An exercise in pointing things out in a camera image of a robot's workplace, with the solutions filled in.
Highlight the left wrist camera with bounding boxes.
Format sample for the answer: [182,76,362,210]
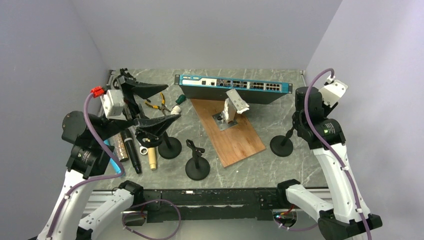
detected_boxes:
[90,86,126,121]

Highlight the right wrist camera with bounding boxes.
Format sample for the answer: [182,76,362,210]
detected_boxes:
[319,75,349,108]

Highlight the shock mount desk stand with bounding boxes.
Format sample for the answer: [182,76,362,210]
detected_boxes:
[136,132,182,160]

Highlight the yellow foam microphone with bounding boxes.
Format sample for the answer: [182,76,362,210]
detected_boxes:
[147,147,157,170]

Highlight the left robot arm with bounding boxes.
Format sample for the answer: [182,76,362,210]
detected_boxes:
[36,68,180,240]

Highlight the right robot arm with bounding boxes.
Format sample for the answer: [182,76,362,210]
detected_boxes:
[275,86,383,240]

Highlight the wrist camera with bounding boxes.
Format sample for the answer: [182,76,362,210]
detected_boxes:
[319,75,349,108]
[90,86,126,121]

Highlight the clip desk mic stand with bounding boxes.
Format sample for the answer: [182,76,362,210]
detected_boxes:
[185,139,211,181]

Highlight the blue foam microphone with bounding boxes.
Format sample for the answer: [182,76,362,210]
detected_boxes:
[103,139,122,174]

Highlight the white hinged bracket fixture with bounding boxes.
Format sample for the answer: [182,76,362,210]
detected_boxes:
[212,89,250,131]

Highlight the wooden board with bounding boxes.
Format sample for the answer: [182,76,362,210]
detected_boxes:
[190,99,266,168]

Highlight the silver mesh glitter microphone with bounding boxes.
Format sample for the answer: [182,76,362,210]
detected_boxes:
[111,133,129,163]

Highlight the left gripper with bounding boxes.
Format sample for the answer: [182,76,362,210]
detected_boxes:
[95,76,182,142]

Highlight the yellow handled pliers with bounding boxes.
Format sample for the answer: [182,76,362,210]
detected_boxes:
[144,92,171,116]

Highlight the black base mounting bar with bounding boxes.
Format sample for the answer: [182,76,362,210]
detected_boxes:
[131,187,295,223]

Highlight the black handheld microphone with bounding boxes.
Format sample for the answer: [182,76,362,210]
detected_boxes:
[121,129,142,175]

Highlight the blue network switch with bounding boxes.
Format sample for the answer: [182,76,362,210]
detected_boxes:
[174,74,293,105]

